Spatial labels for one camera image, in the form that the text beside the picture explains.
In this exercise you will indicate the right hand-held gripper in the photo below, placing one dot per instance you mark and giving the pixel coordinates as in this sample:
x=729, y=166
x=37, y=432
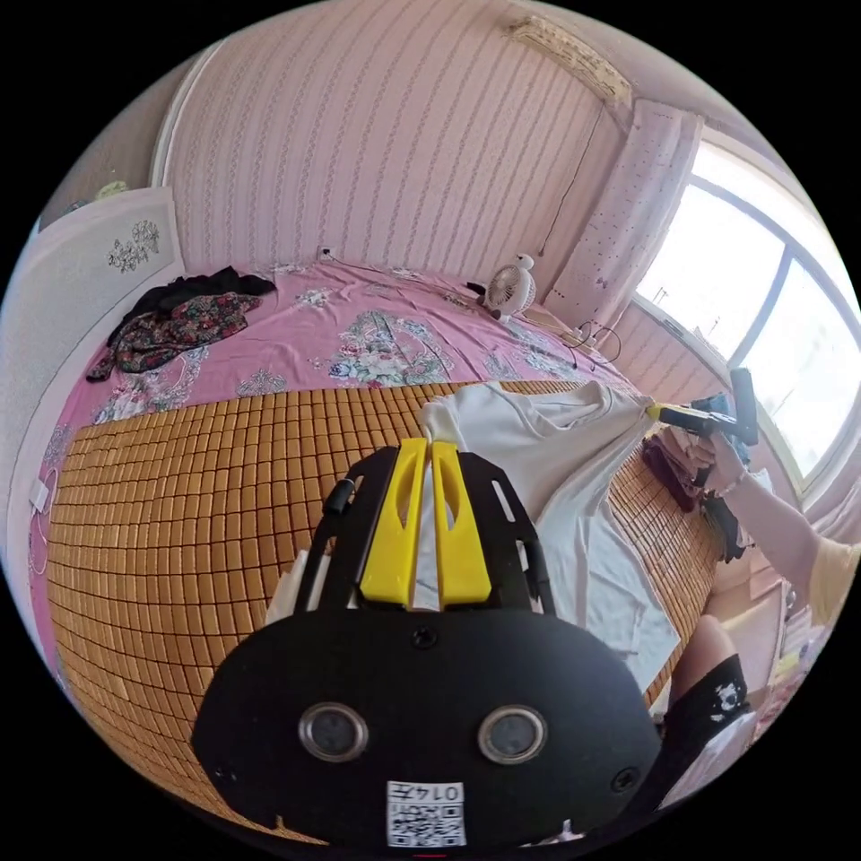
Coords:
x=703, y=425

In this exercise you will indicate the pile of dark floral clothes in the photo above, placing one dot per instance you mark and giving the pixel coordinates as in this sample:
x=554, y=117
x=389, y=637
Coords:
x=181, y=323

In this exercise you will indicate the covered air conditioner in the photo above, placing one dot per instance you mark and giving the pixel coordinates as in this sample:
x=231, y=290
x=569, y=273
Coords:
x=572, y=50

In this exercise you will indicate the person's right forearm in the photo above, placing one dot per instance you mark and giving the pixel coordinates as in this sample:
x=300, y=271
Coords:
x=780, y=525

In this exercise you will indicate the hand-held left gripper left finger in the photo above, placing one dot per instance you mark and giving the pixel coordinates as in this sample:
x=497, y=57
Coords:
x=387, y=538

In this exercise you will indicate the person's body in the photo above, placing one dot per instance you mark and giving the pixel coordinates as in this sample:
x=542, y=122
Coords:
x=713, y=699

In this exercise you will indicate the bed with pink floral sheet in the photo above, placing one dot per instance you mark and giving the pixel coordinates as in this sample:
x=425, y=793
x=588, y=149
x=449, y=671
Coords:
x=202, y=504

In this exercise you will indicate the white long sleeve shirt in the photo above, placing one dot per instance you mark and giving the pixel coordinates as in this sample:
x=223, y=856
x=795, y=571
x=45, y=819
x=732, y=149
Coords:
x=572, y=471

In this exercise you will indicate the small white fan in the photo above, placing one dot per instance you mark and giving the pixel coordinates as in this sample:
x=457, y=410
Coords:
x=514, y=289

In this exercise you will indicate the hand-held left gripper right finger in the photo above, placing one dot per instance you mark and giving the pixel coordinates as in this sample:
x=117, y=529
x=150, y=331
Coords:
x=464, y=558

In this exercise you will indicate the white cupboard with flower print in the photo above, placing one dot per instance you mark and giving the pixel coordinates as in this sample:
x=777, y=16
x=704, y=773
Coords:
x=74, y=303

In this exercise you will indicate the window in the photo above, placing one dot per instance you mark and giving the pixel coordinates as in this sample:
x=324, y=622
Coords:
x=760, y=303

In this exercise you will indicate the pink dotted curtain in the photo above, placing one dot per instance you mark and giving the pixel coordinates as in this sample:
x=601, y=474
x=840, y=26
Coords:
x=625, y=222

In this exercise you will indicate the person's right hand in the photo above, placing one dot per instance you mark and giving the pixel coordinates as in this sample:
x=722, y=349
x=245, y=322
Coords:
x=721, y=464

